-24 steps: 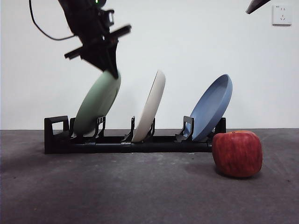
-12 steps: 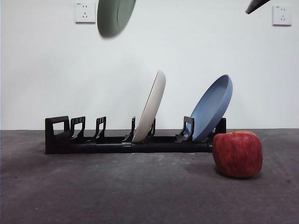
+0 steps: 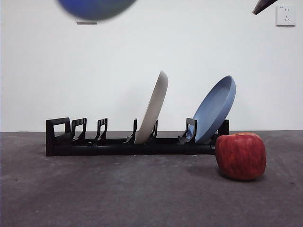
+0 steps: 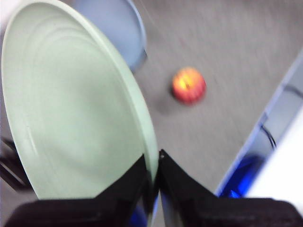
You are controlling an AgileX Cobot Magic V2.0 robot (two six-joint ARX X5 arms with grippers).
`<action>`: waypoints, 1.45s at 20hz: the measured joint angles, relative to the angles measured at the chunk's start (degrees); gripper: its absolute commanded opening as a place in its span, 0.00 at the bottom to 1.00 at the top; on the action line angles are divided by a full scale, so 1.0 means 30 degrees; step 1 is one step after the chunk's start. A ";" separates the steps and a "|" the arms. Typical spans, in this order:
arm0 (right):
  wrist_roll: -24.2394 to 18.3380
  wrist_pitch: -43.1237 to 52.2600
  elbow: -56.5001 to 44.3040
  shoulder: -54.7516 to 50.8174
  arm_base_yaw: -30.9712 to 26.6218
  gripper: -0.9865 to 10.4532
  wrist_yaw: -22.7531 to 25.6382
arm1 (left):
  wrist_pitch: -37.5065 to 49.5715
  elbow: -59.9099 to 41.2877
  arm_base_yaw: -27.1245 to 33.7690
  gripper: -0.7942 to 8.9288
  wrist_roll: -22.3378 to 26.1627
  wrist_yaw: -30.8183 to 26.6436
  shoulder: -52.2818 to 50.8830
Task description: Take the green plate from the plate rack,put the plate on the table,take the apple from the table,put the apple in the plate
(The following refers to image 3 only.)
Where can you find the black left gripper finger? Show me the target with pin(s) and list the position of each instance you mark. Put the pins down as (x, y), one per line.
(261, 7)

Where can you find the red yellow apple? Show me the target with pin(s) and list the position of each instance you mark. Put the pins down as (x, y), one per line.
(240, 156)

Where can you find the blue plate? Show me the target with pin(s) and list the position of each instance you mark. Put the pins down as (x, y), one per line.
(213, 111)

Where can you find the beige plate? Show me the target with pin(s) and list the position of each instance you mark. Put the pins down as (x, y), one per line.
(154, 108)

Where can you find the black plate rack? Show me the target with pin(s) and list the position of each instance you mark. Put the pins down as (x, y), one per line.
(118, 150)

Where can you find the white wall socket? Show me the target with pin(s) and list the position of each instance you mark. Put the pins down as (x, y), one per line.
(86, 23)
(286, 16)

